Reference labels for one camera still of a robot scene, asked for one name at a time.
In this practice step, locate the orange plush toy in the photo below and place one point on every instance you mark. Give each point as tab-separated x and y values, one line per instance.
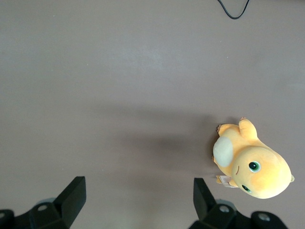
269	167

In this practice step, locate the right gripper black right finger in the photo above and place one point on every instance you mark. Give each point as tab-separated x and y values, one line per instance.
205	207

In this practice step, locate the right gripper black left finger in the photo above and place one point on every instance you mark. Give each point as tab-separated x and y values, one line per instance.
69	202

